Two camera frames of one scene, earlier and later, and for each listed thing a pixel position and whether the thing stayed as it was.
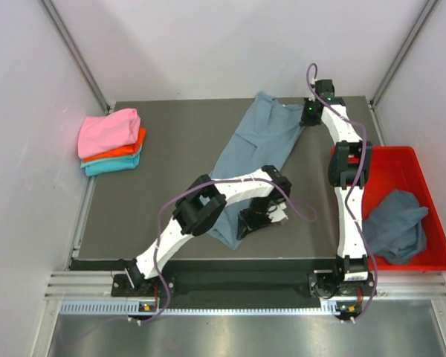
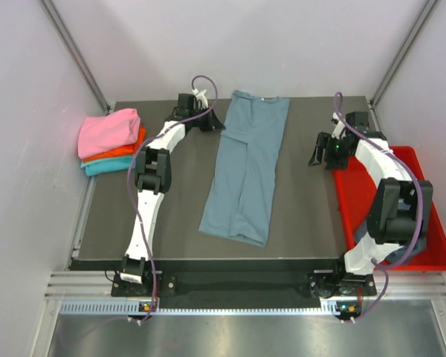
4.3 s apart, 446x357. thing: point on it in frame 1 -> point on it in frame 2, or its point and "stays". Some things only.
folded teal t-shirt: [95, 167] stays
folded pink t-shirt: [107, 132] stays
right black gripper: [305, 120] -> [325, 140]
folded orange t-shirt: [131, 149] stays
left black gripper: [246, 224] -> [212, 123]
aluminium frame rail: [400, 285] stays
